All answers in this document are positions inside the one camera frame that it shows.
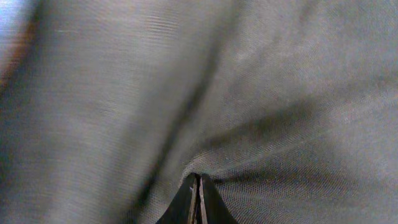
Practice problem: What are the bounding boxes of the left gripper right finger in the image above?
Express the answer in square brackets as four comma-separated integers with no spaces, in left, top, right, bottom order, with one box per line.
[199,174,238,224]

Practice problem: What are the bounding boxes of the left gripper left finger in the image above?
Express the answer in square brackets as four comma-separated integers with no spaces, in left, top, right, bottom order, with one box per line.
[156,173,198,224]

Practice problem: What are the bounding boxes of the black t-shirt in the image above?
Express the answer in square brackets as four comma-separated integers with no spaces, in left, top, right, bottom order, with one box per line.
[1,0,397,223]

